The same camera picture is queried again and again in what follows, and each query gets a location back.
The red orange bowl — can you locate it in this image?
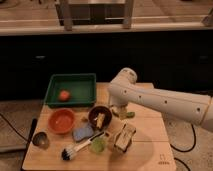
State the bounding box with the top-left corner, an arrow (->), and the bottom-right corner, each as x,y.
48,108 -> 75,134

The black white dish brush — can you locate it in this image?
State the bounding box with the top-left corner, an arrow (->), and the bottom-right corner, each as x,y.
61,131 -> 105,161

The blue sponge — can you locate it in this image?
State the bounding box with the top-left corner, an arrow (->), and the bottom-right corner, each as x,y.
72,123 -> 94,142

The dark brown bowl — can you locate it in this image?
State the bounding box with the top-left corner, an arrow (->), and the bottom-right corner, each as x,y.
88,106 -> 112,130

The white stool frame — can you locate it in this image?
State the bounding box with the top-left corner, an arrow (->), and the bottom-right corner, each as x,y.
55,0 -> 134,31

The yellow food piece in bowl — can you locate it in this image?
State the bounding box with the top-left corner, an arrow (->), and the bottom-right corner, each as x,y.
96,113 -> 105,129

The red tomato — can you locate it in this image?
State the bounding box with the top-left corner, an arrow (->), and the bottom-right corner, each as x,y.
58,90 -> 71,102

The black cable left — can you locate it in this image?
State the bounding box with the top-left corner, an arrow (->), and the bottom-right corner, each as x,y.
0,112 -> 30,143

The black cable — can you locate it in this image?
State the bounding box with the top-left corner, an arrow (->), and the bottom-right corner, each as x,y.
0,112 -> 30,143
169,123 -> 198,171

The green plastic cup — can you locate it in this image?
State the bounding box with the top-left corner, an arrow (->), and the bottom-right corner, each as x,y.
90,137 -> 106,154

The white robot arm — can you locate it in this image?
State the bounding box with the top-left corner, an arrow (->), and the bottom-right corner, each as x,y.
108,68 -> 213,132

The green plastic tray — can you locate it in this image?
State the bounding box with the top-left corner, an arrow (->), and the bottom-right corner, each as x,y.
44,73 -> 96,108

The black cable right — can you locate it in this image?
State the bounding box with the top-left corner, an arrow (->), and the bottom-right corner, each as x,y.
169,123 -> 198,171

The green chili pepper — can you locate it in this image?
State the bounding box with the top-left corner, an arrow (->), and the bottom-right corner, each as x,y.
126,112 -> 135,118

